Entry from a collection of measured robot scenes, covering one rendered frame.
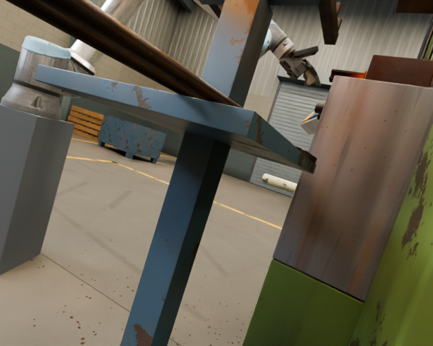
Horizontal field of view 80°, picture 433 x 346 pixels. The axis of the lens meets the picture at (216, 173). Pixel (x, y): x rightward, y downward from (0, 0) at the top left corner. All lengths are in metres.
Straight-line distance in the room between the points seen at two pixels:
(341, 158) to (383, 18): 9.69
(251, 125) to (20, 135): 1.00
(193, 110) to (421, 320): 0.33
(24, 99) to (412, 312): 1.17
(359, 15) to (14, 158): 9.93
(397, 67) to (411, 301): 0.48
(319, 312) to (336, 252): 0.14
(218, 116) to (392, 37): 9.85
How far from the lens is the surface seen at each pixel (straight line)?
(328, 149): 0.63
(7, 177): 1.17
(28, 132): 1.11
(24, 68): 1.20
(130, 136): 5.57
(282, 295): 0.68
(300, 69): 1.32
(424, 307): 0.39
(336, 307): 0.67
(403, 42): 9.99
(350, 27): 10.11
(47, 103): 1.18
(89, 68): 1.34
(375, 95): 0.66
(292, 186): 1.21
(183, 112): 0.23
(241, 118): 0.20
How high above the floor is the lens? 0.67
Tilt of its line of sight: 4 degrees down
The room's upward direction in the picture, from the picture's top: 18 degrees clockwise
